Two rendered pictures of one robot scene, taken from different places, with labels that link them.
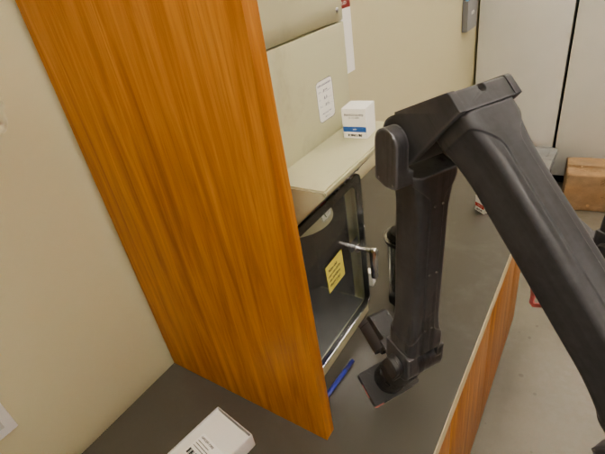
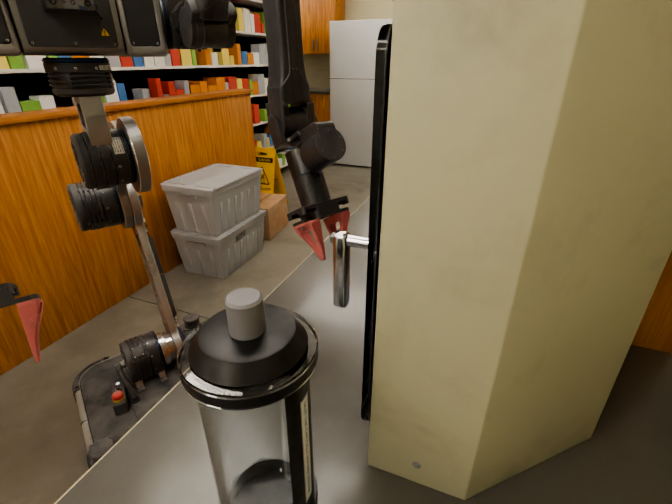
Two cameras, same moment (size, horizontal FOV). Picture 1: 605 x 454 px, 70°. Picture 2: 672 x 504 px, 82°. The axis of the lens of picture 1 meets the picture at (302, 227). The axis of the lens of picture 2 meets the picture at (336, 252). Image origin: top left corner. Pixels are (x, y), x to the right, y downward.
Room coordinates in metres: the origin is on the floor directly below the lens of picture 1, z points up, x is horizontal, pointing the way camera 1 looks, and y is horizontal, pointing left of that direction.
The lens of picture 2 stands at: (1.21, -0.26, 1.37)
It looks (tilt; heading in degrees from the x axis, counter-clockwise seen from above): 26 degrees down; 164
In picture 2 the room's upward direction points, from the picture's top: straight up
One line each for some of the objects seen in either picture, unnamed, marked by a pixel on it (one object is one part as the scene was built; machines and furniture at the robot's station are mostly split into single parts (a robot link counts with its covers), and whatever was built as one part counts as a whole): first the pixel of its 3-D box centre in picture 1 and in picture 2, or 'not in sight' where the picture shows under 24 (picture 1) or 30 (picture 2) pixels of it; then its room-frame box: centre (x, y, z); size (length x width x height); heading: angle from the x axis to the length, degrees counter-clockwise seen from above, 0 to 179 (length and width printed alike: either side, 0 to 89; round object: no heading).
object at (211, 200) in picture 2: not in sight; (217, 197); (-1.53, -0.35, 0.49); 0.60 x 0.42 x 0.33; 142
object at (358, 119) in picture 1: (358, 119); not in sight; (0.84, -0.15, 1.54); 0.05 x 0.05 x 0.06; 57
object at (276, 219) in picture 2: not in sight; (263, 215); (-2.04, -0.01, 0.14); 0.41 x 0.32 x 0.28; 148
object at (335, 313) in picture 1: (335, 276); (408, 219); (0.80, -0.06, 1.19); 0.30 x 0.01 x 0.40; 142
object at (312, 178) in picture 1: (343, 173); not in sight; (0.77, -0.10, 1.46); 0.32 x 0.12 x 0.10; 142
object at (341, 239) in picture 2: (367, 261); (355, 271); (0.87, -0.15, 1.17); 0.05 x 0.03 x 0.10; 52
